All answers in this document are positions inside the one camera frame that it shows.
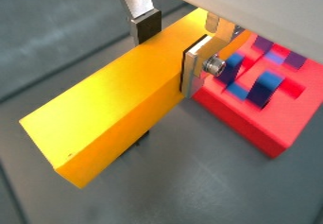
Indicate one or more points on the long yellow block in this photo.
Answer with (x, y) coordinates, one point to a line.
(87, 126)

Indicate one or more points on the gripper 2 metal right finger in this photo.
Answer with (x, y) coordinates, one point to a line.
(202, 60)

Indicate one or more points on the blue block front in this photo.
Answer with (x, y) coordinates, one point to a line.
(263, 88)

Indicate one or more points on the purple block rear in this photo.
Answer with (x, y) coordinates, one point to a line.
(262, 44)

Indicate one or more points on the gripper 2 metal left finger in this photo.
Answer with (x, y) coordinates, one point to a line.
(144, 19)

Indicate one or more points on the purple block right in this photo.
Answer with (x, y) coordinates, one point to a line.
(295, 60)

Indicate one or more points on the red board with slots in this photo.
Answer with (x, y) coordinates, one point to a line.
(271, 127)

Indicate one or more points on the blue block flush left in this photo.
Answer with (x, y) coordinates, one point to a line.
(228, 74)

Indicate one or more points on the purple block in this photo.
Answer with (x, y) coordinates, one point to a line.
(295, 60)
(262, 44)

